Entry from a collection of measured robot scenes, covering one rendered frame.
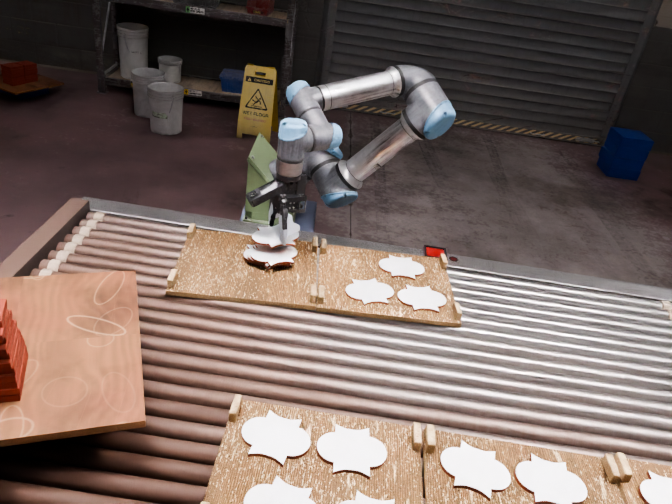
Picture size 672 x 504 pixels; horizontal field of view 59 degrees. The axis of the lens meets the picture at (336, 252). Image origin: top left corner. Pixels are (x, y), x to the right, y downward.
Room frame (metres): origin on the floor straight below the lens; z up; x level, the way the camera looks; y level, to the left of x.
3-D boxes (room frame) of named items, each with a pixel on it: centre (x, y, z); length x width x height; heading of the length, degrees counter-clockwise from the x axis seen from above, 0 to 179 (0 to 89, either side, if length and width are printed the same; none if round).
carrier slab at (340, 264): (1.51, -0.16, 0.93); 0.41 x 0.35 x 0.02; 94
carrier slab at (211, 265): (1.48, 0.25, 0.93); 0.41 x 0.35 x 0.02; 96
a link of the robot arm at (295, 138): (1.56, 0.17, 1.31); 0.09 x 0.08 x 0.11; 131
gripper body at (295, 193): (1.56, 0.16, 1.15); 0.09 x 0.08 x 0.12; 120
